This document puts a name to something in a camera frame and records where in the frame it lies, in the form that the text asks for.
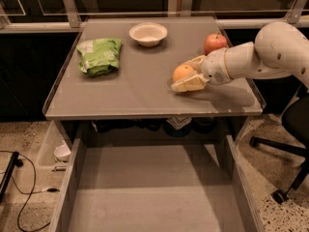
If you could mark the black bar on floor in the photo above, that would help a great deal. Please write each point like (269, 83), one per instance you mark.
(8, 173)

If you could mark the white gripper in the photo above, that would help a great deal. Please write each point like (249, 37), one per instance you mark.
(214, 67)

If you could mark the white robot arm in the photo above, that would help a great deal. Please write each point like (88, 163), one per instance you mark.
(278, 50)

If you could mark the white paper bowl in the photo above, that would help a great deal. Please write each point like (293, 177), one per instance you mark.
(148, 34)

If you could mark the orange fruit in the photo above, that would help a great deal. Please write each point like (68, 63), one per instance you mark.
(181, 71)

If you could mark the green snack bag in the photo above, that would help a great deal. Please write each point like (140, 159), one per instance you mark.
(99, 56)

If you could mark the red apple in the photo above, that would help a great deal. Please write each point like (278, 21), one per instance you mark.
(213, 42)

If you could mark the white cup in bin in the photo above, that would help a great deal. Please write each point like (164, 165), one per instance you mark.
(62, 153)

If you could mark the grey open top drawer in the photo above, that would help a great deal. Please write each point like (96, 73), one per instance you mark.
(153, 184)

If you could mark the black office chair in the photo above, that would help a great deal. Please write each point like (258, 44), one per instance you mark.
(295, 120)

